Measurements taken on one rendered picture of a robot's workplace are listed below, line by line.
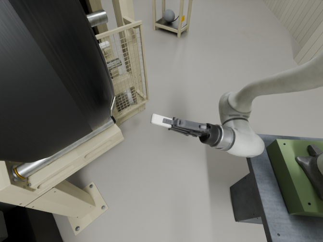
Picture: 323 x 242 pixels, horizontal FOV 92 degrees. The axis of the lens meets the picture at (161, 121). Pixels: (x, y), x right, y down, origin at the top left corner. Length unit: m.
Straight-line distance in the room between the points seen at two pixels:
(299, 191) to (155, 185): 0.98
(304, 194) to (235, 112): 0.42
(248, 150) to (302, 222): 0.41
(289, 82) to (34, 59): 0.52
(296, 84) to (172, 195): 1.19
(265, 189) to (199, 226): 0.68
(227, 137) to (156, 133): 1.15
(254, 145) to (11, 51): 0.66
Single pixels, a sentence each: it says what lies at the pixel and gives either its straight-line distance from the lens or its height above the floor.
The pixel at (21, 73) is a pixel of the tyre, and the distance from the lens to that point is 0.32.
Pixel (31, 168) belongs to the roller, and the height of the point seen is 0.91.
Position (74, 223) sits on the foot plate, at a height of 0.01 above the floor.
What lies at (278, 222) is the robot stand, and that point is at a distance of 0.89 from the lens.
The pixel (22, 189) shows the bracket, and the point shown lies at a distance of 0.67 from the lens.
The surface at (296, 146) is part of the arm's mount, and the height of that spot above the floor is 0.74.
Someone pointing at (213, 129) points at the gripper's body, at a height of 0.96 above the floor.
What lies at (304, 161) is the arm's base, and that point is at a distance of 0.92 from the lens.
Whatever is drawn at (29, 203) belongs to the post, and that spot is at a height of 0.62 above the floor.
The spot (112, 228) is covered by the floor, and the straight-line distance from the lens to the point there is 1.45.
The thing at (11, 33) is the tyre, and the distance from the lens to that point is 0.32.
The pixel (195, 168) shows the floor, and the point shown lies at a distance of 1.52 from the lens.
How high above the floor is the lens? 1.41
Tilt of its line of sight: 54 degrees down
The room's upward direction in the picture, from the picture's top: straight up
